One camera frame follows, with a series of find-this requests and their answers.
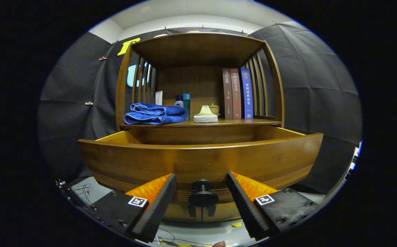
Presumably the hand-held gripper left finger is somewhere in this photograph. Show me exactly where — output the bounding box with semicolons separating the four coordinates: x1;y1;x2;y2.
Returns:
82;173;177;243

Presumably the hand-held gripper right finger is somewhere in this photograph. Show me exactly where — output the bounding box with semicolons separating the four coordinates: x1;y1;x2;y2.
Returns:
226;172;320;240

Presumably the wooden drawer with black knob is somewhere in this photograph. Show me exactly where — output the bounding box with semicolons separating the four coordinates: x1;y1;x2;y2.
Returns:
78;125;324;208

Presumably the wooden cabinet door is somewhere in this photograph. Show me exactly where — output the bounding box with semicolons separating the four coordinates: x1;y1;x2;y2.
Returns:
202;202;242;221
164;203;202;222

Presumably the wooden countertop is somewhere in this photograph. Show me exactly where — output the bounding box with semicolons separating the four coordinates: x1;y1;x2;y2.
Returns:
120;118;282;130

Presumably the wooden cabinet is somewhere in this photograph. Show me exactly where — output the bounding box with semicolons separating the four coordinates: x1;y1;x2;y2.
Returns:
115;33;285;222

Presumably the blue folded towel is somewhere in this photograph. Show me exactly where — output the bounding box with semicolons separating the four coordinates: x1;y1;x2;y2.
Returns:
124;103;188;125

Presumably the teal bottle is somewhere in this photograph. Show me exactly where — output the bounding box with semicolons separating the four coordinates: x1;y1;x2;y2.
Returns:
183;93;191;120

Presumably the blue book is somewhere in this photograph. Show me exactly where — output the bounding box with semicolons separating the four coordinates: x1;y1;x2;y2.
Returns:
240;68;254;119

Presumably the reddish brown book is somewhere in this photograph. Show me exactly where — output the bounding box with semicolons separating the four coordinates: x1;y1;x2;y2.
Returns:
230;68;242;119

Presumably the dark brown book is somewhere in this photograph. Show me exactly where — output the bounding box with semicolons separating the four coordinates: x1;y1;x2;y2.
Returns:
222;68;234;119

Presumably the white object at edge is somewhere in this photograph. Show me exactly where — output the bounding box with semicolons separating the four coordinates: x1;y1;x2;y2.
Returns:
345;141;362;179

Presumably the black backdrop cloth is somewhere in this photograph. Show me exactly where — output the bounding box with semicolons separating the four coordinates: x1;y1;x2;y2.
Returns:
37;21;363;192

